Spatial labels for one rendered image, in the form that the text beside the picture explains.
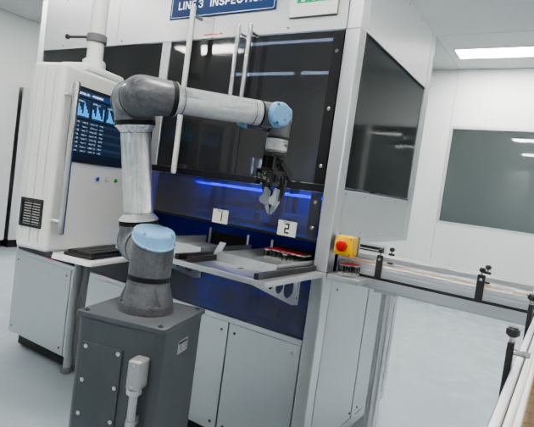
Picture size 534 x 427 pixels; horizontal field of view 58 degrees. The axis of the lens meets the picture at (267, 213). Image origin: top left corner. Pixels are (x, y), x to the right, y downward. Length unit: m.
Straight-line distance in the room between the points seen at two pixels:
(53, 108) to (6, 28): 5.23
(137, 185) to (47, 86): 0.81
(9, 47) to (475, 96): 5.88
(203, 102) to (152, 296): 0.54
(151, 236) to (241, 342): 0.91
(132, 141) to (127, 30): 1.34
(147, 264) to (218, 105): 0.48
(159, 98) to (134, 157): 0.21
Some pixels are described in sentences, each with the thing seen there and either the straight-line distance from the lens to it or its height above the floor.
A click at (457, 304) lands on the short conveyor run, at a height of 0.86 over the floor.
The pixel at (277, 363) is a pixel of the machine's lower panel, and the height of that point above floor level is 0.48.
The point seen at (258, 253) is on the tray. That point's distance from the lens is 2.00.
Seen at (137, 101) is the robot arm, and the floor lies 1.35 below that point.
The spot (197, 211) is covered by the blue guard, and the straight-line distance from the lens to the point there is 2.18.
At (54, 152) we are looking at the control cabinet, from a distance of 2.06.
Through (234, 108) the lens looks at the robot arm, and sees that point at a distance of 1.39.
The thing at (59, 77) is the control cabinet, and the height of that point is 1.49.
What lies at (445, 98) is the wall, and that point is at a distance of 6.59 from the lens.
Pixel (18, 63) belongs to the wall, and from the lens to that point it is 7.29.
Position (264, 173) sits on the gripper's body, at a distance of 1.60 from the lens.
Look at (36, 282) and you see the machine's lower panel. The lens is 3.14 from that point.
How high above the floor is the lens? 1.17
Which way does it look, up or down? 3 degrees down
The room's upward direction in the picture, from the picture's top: 8 degrees clockwise
